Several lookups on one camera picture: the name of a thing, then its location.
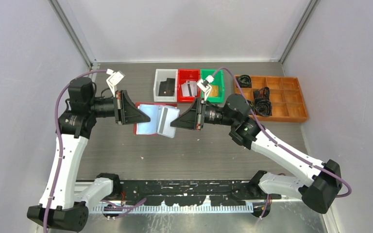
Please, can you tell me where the gold card in green bin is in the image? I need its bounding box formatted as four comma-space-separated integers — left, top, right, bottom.
209, 85, 219, 98

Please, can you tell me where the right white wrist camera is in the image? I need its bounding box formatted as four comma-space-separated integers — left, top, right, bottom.
197, 75, 214, 101

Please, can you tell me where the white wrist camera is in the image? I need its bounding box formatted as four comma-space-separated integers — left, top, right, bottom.
197, 75, 214, 101
106, 69, 125, 97

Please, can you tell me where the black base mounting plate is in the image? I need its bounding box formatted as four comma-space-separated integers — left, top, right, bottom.
104, 180, 267, 207

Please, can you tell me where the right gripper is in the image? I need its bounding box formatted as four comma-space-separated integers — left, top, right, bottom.
170, 98, 237, 131

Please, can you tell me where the white card in red bin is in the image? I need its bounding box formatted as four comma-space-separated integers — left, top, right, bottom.
181, 81, 198, 97

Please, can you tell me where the red card holder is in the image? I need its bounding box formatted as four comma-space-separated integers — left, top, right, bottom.
134, 102, 178, 135

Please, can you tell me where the orange compartment tray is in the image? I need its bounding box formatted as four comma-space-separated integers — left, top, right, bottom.
233, 76, 308, 123

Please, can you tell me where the green plastic bin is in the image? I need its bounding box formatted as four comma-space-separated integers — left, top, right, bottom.
200, 69, 225, 104

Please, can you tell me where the white plastic bin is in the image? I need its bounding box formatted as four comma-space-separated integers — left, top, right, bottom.
153, 69, 178, 102

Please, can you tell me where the rolled black belt top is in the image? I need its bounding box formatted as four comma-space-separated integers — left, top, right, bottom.
236, 75, 252, 88

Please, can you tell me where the purple cable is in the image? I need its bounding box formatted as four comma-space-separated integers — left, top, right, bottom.
41, 69, 147, 233
209, 67, 352, 220

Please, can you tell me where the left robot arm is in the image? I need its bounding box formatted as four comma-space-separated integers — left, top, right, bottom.
27, 77, 151, 232

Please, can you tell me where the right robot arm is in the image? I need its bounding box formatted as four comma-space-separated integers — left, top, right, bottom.
170, 94, 342, 214

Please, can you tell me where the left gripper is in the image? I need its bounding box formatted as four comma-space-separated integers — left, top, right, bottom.
87, 90, 151, 125

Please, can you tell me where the rolled black belt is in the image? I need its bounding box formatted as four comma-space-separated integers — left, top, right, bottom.
236, 75, 252, 88
253, 87, 270, 101
254, 99, 272, 117

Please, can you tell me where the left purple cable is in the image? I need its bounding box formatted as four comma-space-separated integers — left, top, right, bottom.
41, 69, 147, 233

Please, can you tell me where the rolled black belt lower right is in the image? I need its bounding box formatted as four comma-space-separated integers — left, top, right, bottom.
254, 99, 272, 117

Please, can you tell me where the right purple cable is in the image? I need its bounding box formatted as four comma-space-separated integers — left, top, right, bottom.
209, 67, 352, 220

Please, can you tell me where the rolled black belt middle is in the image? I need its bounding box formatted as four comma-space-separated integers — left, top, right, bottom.
253, 87, 270, 101

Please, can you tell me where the red plastic bin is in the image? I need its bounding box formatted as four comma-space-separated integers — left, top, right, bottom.
177, 69, 201, 103

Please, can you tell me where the black card in white bin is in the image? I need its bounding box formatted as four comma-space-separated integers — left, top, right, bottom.
158, 78, 176, 97

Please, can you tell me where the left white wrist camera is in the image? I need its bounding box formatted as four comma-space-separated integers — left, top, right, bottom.
106, 69, 125, 97

